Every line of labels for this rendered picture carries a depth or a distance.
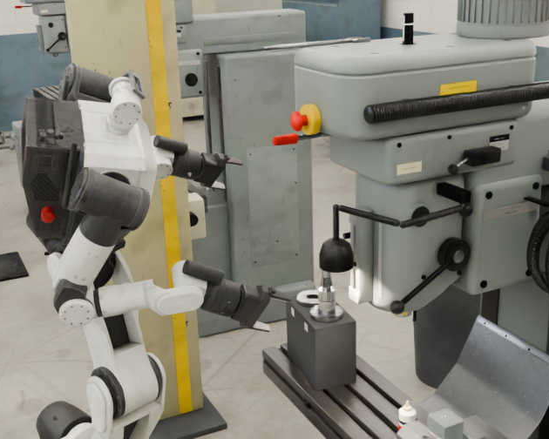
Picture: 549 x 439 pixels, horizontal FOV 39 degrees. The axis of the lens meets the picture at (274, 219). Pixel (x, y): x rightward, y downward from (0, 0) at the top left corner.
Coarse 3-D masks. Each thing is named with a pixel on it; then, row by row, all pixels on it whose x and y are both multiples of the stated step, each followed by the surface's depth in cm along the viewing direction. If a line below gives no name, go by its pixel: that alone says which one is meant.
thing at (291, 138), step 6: (318, 132) 167; (276, 138) 163; (282, 138) 163; (288, 138) 164; (294, 138) 164; (300, 138) 166; (306, 138) 166; (276, 144) 163; (282, 144) 164; (288, 144) 165
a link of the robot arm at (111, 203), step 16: (96, 176) 163; (96, 192) 162; (112, 192) 163; (128, 192) 166; (96, 208) 163; (112, 208) 164; (128, 208) 165; (80, 224) 169; (96, 224) 166; (112, 224) 166; (128, 224) 167; (96, 240) 168; (112, 240) 169
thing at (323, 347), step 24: (288, 312) 221; (312, 312) 209; (336, 312) 208; (288, 336) 224; (312, 336) 205; (336, 336) 205; (312, 360) 207; (336, 360) 208; (312, 384) 210; (336, 384) 210
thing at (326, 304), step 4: (320, 296) 206; (324, 296) 205; (328, 296) 205; (332, 296) 206; (320, 300) 206; (324, 300) 206; (328, 300) 205; (332, 300) 206; (320, 304) 207; (324, 304) 206; (328, 304) 206; (332, 304) 206; (320, 308) 207; (324, 308) 206; (328, 308) 206; (332, 308) 207; (320, 312) 208; (324, 312) 207; (328, 312) 207; (332, 312) 207
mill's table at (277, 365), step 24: (264, 360) 233; (288, 360) 225; (360, 360) 224; (288, 384) 220; (360, 384) 211; (384, 384) 211; (312, 408) 208; (336, 408) 201; (360, 408) 200; (384, 408) 200; (336, 432) 197; (360, 432) 190; (384, 432) 190
